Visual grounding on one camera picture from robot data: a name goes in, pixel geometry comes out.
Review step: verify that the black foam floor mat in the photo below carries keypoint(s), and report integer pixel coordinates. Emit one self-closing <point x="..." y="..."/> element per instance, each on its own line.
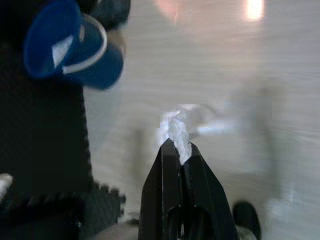
<point x="45" y="150"/>

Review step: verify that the blue plastic bucket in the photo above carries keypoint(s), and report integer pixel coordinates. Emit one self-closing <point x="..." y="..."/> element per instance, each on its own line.
<point x="82" y="50"/>

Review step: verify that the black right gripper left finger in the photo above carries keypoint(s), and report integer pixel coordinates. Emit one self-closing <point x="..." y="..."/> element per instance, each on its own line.
<point x="155" y="195"/>

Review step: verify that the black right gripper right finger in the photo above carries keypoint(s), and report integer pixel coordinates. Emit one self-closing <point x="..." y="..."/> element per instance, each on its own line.
<point x="207" y="200"/>

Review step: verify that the black robot foot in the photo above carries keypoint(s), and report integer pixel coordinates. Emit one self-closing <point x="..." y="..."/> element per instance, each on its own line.
<point x="246" y="217"/>

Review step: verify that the white tissue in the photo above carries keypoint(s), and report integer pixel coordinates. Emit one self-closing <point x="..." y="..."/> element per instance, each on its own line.
<point x="177" y="132"/>

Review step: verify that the black plastic rubbish bag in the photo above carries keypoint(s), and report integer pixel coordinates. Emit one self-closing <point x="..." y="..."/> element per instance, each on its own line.
<point x="110" y="12"/>

